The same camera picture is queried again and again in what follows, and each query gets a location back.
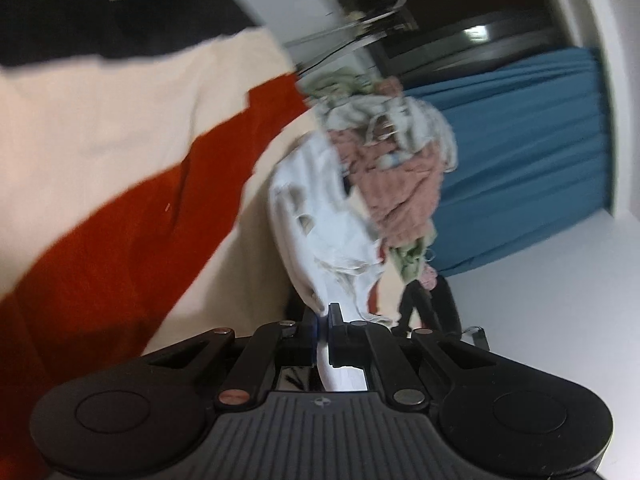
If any white t-shirt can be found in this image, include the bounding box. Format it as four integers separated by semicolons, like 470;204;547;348
268;131;386;391

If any black armchair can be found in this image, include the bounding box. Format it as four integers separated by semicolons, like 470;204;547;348
392;275;462;338

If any small pink cloth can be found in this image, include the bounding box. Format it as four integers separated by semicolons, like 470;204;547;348
418;264;438;292

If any pink fluffy blanket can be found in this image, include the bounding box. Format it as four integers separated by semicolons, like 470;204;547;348
329;129;444;247

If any white grey garment pile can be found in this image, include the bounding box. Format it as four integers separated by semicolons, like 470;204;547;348
317;94;458;172

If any right blue curtain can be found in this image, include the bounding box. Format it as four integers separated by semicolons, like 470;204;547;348
406;48;612;276

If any green printed blanket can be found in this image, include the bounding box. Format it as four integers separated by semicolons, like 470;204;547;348
302;67;374;102

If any striped fleece blanket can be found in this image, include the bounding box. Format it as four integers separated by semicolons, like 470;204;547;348
1;0;316;479

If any garment steamer stand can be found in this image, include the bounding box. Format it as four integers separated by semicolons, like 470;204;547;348
284;0;419;76

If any dark window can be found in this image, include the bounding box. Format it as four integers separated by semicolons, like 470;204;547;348
338;0;568;88

